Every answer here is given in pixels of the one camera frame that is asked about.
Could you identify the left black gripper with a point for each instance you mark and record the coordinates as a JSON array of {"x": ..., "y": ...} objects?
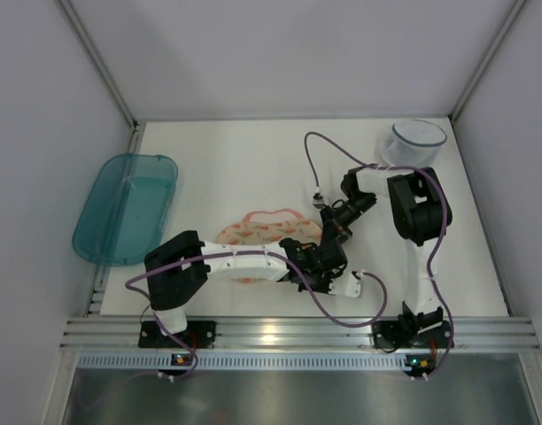
[{"x": 326, "y": 274}]

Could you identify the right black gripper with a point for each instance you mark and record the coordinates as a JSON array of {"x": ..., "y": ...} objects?
[{"x": 334, "y": 221}]

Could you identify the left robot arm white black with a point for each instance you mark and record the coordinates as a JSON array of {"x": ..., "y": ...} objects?
[{"x": 177, "y": 270}]

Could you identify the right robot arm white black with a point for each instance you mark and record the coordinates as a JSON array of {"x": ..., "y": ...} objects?
[{"x": 420, "y": 214}]

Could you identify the teal plastic bin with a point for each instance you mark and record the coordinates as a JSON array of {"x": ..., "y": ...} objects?
[{"x": 126, "y": 210}]

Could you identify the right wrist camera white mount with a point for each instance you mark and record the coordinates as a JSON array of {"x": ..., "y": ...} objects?
[{"x": 318, "y": 200}]

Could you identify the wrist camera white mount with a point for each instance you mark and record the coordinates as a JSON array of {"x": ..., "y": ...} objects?
[
  {"x": 349, "y": 285},
  {"x": 318, "y": 200}
]

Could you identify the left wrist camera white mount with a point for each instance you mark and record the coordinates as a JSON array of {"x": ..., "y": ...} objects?
[{"x": 349, "y": 285}]

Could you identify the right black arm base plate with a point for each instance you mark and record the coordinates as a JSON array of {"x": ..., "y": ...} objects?
[{"x": 391, "y": 336}]

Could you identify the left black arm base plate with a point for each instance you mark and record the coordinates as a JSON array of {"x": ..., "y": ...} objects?
[{"x": 198, "y": 335}]

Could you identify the aluminium mounting rail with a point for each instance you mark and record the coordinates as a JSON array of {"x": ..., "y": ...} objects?
[{"x": 467, "y": 334}]

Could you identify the white slotted cable duct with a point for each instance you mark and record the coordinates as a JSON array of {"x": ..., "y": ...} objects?
[{"x": 244, "y": 361}]

